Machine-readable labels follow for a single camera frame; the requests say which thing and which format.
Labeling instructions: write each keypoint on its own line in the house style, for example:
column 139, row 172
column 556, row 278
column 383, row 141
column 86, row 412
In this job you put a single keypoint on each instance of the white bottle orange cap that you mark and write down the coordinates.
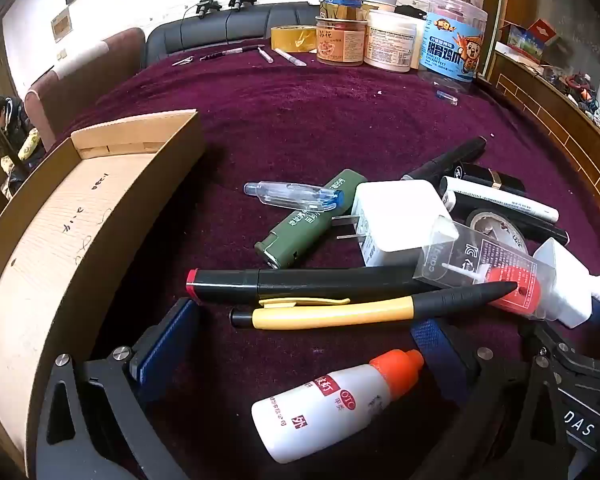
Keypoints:
column 320, row 410

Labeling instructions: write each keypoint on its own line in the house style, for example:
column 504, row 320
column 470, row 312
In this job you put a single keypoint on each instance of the thin black pen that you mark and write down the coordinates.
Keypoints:
column 545, row 232

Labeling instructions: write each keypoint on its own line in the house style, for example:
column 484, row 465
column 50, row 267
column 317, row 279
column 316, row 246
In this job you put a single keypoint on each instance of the gold jar red lid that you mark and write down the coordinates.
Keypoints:
column 341, row 5

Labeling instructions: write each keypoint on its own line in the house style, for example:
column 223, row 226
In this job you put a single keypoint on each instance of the blue label clear jar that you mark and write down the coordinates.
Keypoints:
column 450, row 50

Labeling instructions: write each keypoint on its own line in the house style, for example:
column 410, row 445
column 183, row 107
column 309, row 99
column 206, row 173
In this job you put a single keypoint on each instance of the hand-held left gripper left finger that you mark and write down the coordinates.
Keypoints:
column 165, row 340

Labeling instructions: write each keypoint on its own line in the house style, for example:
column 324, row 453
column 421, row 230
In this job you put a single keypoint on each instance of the wooden cabinet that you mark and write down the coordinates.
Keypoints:
column 555, row 125

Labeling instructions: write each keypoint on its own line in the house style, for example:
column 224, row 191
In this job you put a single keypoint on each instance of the clear case red bottle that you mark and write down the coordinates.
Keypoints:
column 480, row 255

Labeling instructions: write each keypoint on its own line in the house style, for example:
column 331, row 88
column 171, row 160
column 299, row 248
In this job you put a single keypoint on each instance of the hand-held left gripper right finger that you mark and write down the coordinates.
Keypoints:
column 437, row 345

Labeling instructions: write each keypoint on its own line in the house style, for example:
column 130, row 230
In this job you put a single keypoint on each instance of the clear blue correction pen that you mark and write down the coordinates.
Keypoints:
column 290, row 194

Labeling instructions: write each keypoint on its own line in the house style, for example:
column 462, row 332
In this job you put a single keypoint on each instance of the green lighter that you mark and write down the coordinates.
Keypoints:
column 300, row 230

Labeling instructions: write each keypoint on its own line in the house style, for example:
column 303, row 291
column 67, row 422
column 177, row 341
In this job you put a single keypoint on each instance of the red white carton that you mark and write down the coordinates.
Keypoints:
column 542, row 32

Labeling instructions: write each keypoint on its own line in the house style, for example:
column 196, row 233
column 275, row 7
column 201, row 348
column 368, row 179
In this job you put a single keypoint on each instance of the black marker pen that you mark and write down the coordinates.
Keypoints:
column 445, row 160

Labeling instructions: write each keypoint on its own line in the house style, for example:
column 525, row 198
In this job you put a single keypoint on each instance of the metal nail clipper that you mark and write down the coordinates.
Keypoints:
column 182, row 61

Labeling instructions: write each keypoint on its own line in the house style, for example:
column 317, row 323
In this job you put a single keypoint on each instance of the brown chair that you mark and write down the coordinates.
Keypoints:
column 80, row 90

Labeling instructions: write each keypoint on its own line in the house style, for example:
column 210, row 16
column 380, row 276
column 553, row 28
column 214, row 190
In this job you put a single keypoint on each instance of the maroon tablecloth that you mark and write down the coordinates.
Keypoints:
column 305, row 125

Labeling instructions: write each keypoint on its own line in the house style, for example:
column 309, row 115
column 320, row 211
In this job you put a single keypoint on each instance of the orange label jar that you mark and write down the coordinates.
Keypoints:
column 340, row 42

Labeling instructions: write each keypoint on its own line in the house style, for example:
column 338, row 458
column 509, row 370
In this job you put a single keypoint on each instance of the black leather sofa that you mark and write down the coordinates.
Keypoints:
column 205, row 30

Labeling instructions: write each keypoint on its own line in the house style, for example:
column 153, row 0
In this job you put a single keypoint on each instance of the long white pen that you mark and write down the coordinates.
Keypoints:
column 290, row 56

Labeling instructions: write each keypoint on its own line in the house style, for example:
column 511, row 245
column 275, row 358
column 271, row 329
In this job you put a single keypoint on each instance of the white black tube pen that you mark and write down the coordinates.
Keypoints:
column 500, row 199

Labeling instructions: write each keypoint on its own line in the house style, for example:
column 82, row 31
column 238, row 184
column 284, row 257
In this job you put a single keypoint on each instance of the small white pen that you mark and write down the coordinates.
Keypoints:
column 265, row 54

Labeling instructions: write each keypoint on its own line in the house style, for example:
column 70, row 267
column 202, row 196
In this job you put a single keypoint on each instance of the white charger plug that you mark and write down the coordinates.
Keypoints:
column 395, row 220

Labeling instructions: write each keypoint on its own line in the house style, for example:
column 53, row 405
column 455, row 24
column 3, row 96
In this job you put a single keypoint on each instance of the black marker red band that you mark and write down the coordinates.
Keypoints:
column 305, row 282

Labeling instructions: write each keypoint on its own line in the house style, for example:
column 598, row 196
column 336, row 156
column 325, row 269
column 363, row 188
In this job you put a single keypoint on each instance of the white plastic tub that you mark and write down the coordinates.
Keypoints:
column 390, row 42

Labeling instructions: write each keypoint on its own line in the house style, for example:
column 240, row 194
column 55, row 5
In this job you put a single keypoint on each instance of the cardboard box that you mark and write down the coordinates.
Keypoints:
column 55, row 260

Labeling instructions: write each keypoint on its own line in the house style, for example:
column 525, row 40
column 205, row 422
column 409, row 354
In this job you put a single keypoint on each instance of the yellow tape roll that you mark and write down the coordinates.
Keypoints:
column 292, row 39

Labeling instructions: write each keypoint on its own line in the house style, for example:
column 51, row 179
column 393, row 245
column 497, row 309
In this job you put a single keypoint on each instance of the dark slim pen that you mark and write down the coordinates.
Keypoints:
column 222, row 53

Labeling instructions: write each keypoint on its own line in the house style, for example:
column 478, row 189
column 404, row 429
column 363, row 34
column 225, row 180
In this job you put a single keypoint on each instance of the patterned tape roll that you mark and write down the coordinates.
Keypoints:
column 505, row 230

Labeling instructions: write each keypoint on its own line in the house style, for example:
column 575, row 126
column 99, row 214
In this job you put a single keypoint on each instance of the small clear cap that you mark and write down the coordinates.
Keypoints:
column 447, row 97

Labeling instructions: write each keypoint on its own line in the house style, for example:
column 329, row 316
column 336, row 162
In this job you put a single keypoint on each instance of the yellow black ballpoint pen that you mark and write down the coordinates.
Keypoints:
column 330, row 315

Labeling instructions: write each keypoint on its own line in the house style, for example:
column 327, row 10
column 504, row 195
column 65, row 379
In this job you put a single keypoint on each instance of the black lipstick tube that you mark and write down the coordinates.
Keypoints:
column 485, row 174

